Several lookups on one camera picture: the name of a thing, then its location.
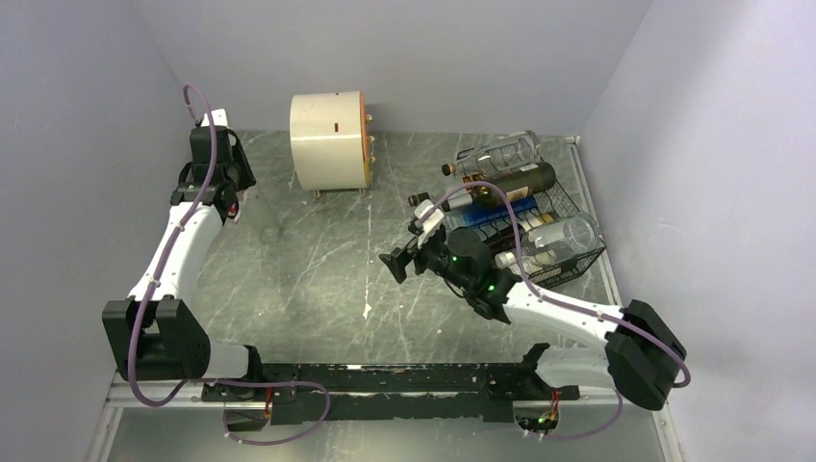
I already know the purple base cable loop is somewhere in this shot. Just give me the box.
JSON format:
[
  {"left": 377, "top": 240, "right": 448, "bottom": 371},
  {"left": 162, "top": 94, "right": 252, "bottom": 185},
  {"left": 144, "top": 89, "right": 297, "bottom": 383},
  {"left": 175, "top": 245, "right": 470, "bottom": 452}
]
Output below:
[{"left": 220, "top": 381, "right": 331, "bottom": 448}]

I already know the dark green silver-capped wine bottle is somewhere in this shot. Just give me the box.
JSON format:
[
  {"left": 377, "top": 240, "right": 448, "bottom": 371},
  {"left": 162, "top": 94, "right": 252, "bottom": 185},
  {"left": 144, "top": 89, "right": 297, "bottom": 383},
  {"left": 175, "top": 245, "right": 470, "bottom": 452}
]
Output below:
[{"left": 441, "top": 162, "right": 557, "bottom": 212}]

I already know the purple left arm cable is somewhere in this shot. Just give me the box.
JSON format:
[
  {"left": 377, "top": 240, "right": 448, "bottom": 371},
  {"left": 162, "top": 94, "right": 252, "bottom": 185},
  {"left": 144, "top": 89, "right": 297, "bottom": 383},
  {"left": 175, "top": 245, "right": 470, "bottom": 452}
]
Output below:
[{"left": 126, "top": 84, "right": 221, "bottom": 409}]

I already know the large clear round bottle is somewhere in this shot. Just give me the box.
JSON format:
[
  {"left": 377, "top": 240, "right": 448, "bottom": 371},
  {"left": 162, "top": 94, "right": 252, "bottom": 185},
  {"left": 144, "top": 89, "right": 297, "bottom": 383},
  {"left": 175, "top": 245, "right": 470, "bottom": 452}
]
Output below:
[{"left": 521, "top": 212, "right": 601, "bottom": 273}]

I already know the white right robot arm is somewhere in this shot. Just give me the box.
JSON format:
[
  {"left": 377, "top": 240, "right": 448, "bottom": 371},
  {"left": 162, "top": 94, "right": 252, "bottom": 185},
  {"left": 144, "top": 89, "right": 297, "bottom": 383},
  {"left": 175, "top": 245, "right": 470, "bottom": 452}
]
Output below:
[{"left": 379, "top": 228, "right": 690, "bottom": 411}]

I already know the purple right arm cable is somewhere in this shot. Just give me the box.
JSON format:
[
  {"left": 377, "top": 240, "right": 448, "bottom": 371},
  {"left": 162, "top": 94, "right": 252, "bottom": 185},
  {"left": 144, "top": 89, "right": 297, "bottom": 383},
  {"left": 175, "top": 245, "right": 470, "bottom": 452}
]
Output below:
[{"left": 407, "top": 181, "right": 692, "bottom": 443}]

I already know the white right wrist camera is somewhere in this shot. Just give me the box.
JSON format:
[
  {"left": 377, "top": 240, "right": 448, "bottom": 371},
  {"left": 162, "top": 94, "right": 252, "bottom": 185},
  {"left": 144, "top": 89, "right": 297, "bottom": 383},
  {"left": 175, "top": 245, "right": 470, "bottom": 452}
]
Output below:
[{"left": 414, "top": 199, "right": 445, "bottom": 236}]

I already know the red wine bottle gold foil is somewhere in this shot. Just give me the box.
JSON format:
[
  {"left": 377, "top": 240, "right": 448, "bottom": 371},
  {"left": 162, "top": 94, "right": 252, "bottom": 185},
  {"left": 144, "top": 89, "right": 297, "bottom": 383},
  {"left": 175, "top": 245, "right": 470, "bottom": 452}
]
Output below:
[{"left": 484, "top": 212, "right": 559, "bottom": 250}]

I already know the black wire wine rack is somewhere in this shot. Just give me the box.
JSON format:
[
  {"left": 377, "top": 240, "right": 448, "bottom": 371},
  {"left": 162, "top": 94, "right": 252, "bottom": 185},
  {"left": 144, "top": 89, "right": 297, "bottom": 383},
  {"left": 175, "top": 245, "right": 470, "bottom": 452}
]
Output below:
[{"left": 442, "top": 146, "right": 605, "bottom": 289}]

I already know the white cylindrical drum appliance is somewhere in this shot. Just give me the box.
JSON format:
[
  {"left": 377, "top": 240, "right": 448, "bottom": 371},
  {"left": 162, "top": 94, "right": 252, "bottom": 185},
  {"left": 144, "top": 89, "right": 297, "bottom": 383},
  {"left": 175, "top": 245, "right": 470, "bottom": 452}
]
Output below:
[{"left": 289, "top": 90, "right": 375, "bottom": 198}]

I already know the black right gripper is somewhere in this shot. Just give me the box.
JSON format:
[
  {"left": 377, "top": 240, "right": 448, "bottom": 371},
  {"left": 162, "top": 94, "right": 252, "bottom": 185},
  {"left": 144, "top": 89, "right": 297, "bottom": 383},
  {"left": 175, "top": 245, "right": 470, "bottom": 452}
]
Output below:
[{"left": 379, "top": 226, "right": 473, "bottom": 294}]

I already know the clear bottle with cork stopper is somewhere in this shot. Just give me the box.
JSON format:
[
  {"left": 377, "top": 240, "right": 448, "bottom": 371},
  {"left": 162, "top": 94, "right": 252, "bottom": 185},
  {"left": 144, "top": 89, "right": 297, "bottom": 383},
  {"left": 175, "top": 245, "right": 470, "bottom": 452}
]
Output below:
[{"left": 441, "top": 130, "right": 541, "bottom": 177}]

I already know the clear bottle with black cap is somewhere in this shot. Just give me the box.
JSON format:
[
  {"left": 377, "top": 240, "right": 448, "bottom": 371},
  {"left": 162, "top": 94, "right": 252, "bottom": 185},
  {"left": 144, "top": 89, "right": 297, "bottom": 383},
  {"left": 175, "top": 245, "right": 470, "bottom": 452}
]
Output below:
[{"left": 407, "top": 192, "right": 449, "bottom": 211}]

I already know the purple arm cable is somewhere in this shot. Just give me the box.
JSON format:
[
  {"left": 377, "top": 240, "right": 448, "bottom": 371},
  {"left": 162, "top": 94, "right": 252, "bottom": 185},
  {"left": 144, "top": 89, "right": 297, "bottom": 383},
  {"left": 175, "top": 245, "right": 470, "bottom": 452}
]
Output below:
[
  {"left": 126, "top": 84, "right": 221, "bottom": 409},
  {"left": 407, "top": 181, "right": 692, "bottom": 443}
]

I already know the blue clear vodka bottle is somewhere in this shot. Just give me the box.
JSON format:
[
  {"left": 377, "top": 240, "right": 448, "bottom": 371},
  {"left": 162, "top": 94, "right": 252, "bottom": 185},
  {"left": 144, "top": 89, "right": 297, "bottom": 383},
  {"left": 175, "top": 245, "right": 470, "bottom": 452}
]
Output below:
[{"left": 445, "top": 197, "right": 540, "bottom": 234}]

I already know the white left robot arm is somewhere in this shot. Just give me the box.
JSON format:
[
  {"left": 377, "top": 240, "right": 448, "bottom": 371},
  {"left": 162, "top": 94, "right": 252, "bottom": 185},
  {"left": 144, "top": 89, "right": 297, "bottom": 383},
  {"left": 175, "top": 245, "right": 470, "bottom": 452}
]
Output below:
[{"left": 102, "top": 109, "right": 267, "bottom": 400}]

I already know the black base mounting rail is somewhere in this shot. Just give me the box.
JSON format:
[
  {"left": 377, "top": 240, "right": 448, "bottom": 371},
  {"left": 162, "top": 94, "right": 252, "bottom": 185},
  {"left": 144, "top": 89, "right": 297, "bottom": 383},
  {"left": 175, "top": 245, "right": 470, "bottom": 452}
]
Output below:
[{"left": 200, "top": 362, "right": 580, "bottom": 425}]

